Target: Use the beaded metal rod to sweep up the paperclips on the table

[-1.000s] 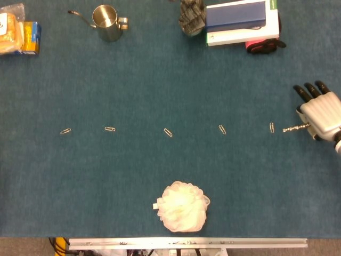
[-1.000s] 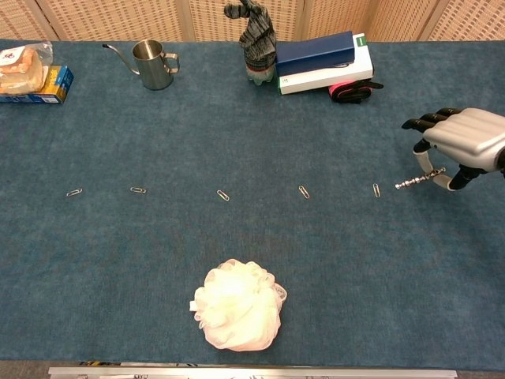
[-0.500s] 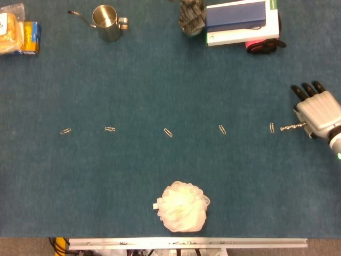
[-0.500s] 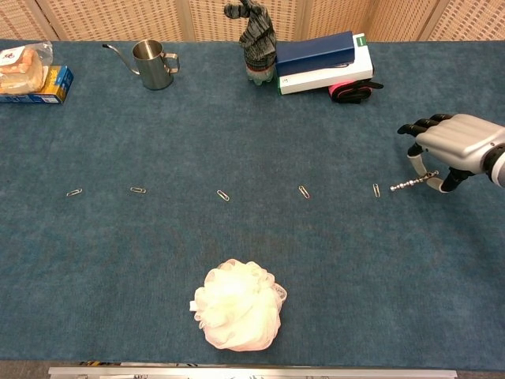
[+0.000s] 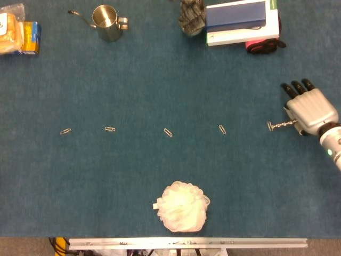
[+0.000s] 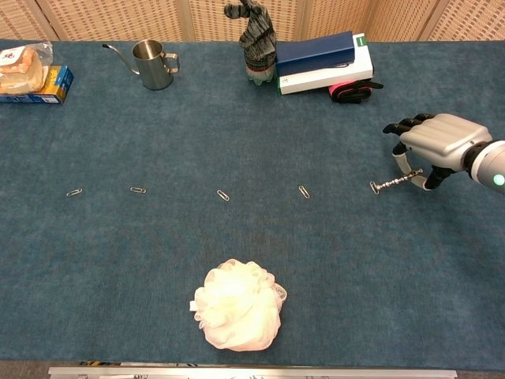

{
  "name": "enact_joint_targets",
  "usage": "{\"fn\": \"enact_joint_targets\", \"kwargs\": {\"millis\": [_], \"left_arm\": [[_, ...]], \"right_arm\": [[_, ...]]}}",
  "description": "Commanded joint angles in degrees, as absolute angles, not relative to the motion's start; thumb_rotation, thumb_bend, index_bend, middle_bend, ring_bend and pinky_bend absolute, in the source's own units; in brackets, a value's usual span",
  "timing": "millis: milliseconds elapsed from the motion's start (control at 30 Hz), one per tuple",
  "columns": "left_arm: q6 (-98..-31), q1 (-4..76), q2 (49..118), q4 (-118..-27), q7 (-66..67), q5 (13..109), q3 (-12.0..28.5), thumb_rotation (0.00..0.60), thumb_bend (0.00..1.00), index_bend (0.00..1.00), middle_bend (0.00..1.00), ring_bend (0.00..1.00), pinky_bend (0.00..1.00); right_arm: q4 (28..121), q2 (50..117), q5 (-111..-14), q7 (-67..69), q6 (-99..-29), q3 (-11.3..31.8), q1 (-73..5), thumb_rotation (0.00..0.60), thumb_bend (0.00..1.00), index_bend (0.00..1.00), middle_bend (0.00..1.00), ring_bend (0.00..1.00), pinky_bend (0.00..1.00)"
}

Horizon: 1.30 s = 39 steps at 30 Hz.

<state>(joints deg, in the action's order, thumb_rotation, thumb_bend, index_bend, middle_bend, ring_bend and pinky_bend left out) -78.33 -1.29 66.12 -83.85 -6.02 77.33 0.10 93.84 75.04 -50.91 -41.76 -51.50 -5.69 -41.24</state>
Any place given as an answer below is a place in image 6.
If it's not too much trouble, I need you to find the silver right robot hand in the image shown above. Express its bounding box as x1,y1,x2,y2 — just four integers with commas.
382,113,494,192

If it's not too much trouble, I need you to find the grey striped knit sock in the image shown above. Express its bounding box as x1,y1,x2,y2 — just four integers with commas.
223,0,278,74

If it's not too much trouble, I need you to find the silver magnetic bead stick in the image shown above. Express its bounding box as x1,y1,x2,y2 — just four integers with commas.
376,168,424,190

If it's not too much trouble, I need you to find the pink and black strap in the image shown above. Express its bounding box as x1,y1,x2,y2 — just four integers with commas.
327,78,384,105

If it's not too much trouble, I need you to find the white box with green label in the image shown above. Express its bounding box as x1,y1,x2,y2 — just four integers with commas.
277,33,375,96

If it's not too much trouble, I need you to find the woven folding screen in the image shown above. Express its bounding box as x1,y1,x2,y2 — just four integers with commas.
0,0,505,43

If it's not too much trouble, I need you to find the steel gooseneck pouring kettle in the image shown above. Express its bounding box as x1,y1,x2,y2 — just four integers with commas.
102,39,181,91

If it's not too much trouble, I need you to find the blue and yellow box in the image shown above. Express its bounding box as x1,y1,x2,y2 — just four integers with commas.
0,65,75,105

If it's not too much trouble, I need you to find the dark blue box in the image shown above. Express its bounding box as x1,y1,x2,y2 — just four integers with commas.
275,31,358,78

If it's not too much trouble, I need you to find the bagged sliced bread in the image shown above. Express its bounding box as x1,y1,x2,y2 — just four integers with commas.
0,40,54,96

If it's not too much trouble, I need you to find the blue felt table cloth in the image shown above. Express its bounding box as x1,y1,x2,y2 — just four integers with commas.
0,39,505,366

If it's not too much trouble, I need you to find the clear plastic bottle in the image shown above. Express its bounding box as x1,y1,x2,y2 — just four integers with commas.
245,62,276,86

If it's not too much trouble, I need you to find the aluminium profile rail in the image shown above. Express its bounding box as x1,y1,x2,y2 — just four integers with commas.
47,366,458,379

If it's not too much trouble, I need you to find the white mesh bath loofah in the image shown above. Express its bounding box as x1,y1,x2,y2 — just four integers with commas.
189,258,288,352

